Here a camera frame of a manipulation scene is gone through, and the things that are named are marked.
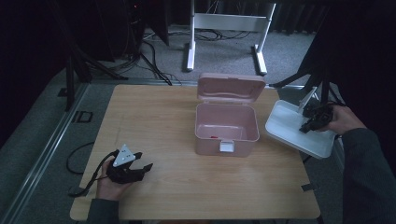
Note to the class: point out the dark computer tower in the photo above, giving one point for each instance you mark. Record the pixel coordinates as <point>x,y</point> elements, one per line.
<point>121,28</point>

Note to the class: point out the black tripod stand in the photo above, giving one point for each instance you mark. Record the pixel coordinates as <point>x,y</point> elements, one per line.
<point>70,77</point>
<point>320,77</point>

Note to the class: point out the white plastic tray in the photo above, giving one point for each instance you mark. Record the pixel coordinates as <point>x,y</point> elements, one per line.
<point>289,130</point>

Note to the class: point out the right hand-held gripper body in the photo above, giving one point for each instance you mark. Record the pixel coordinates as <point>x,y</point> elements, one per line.
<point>322,116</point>

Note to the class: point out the pink storage box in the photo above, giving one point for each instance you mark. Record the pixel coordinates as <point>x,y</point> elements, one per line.
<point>227,146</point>

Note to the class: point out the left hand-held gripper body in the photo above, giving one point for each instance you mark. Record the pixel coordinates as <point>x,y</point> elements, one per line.
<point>124,157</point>

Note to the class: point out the person's right hand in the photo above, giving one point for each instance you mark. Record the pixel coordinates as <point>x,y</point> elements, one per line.
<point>344,119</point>

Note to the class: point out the person's left hand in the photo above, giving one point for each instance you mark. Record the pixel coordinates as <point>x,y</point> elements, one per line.
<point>109,189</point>

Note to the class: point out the white metal stand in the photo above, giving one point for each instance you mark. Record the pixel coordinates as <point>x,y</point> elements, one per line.
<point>229,21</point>

